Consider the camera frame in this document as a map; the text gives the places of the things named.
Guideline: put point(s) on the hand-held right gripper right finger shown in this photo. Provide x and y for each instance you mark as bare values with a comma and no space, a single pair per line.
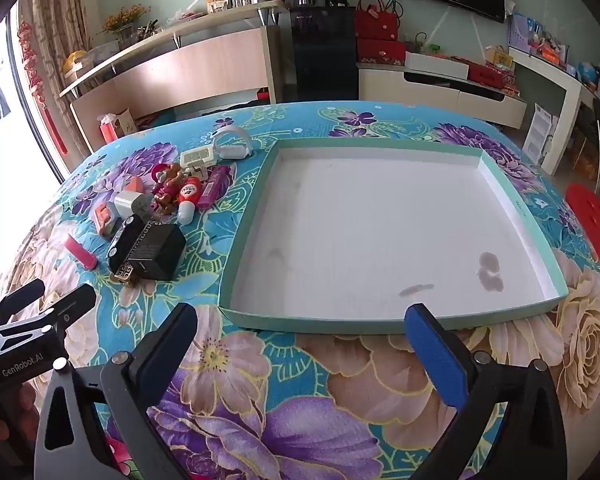
435,355

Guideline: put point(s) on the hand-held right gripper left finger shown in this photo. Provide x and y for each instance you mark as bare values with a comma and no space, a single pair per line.
172,340

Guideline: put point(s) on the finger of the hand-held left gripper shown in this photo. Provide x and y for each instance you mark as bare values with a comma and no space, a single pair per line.
20,296
65,307

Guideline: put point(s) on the pink wristband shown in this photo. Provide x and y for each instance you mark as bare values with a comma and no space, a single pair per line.
82,252

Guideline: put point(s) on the black gold patterned lighter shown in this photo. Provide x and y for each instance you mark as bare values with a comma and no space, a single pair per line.
124,272

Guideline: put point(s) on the black charger cube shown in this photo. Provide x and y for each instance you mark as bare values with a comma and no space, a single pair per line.
157,252

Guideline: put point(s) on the coral and blue block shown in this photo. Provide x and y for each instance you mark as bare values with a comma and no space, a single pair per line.
134,184
104,217

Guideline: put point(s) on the white charger plug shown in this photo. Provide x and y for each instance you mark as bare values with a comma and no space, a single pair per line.
127,202

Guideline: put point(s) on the red squeeze bottle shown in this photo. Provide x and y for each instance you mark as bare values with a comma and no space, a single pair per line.
187,192

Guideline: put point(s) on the shallow green-rimmed white box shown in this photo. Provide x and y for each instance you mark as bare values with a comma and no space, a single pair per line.
370,220

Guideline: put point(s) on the toy dog figure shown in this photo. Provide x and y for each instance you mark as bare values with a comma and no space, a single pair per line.
167,185

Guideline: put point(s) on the purple lighter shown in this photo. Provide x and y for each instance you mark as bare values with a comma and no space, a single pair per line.
212,187

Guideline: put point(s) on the person's left hand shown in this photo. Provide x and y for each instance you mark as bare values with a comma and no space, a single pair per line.
2,425

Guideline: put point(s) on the floral teal blanket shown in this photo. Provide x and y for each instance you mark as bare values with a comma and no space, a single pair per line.
280,360

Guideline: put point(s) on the red paper bag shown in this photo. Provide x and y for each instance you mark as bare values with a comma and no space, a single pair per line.
107,130

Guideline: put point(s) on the cream plastic clip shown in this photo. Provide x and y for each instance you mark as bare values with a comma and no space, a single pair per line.
197,156

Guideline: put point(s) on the beige paper bag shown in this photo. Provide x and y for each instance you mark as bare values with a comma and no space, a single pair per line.
127,122

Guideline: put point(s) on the white wristband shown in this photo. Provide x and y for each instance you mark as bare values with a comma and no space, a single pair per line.
240,150

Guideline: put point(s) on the red plastic stool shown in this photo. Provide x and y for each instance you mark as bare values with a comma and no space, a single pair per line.
587,210

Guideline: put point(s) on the red hanging ornament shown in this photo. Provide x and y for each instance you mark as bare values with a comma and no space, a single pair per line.
32,70

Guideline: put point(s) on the white standing calendar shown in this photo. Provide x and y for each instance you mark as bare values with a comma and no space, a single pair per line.
537,132

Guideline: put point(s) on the white television cabinet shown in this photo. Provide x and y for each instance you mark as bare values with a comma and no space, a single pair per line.
430,90

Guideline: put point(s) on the long wooden shelf unit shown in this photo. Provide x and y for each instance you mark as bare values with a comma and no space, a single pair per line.
195,65

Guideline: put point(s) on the beige patterned curtain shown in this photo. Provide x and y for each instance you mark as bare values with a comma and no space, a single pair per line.
55,20

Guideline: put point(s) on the red flat box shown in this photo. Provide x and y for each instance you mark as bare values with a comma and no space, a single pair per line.
490,75

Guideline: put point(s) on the white flat box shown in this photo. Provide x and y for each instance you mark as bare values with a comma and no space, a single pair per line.
435,65

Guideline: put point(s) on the vase of yellow flowers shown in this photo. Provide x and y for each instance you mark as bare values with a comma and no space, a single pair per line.
125,17

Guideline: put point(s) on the white desk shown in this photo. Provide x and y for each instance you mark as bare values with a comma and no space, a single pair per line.
545,72

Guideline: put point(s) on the red gift box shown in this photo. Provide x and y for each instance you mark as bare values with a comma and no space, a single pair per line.
380,51

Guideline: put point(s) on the black water dispenser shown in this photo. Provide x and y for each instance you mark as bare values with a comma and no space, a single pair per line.
322,55

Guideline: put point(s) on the red gift bag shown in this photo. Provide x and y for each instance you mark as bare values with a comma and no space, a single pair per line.
377,22

